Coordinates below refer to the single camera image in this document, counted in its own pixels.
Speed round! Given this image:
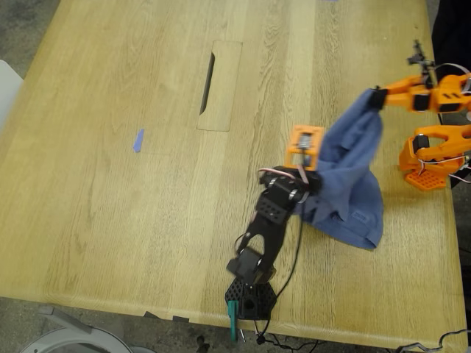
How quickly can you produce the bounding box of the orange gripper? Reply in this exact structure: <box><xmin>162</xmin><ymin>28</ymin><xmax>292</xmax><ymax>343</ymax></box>
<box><xmin>369</xmin><ymin>73</ymin><xmax>471</xmax><ymax>114</ymax></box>

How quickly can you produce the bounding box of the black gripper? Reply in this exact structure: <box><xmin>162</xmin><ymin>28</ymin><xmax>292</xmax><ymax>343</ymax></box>
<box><xmin>259</xmin><ymin>165</ymin><xmax>323</xmax><ymax>203</ymax></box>

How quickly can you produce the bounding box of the blue T-shirt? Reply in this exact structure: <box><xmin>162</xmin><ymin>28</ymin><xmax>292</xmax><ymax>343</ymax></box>
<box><xmin>294</xmin><ymin>88</ymin><xmax>385</xmax><ymax>251</ymax></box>

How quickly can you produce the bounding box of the black fabric object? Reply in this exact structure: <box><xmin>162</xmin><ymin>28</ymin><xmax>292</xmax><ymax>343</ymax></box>
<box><xmin>430</xmin><ymin>0</ymin><xmax>471</xmax><ymax>74</ymax></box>

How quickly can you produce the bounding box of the teal table clamp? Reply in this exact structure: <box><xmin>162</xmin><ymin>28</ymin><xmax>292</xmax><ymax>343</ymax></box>
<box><xmin>227</xmin><ymin>300</ymin><xmax>247</xmax><ymax>343</ymax></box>

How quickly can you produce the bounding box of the blue tape piece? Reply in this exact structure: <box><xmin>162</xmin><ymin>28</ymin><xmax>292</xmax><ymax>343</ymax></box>
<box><xmin>132</xmin><ymin>128</ymin><xmax>145</xmax><ymax>154</ymax></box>

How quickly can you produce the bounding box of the white chair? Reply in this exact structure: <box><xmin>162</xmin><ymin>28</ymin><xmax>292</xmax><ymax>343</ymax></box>
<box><xmin>0</xmin><ymin>60</ymin><xmax>24</xmax><ymax>132</ymax></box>

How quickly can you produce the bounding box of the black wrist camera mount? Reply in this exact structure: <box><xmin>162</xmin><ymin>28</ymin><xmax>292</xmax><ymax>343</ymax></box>
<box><xmin>406</xmin><ymin>39</ymin><xmax>439</xmax><ymax>90</ymax></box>

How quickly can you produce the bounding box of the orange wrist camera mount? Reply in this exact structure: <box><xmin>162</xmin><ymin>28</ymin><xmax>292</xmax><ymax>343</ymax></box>
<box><xmin>285</xmin><ymin>124</ymin><xmax>325</xmax><ymax>172</ymax></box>

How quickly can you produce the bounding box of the black camera cable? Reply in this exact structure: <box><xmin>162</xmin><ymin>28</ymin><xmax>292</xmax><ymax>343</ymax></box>
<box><xmin>257</xmin><ymin>215</ymin><xmax>305</xmax><ymax>345</ymax></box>

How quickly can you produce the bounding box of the wooden cable port cover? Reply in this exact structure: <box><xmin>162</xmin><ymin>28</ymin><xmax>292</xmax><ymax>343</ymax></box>
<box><xmin>196</xmin><ymin>40</ymin><xmax>244</xmax><ymax>132</ymax></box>

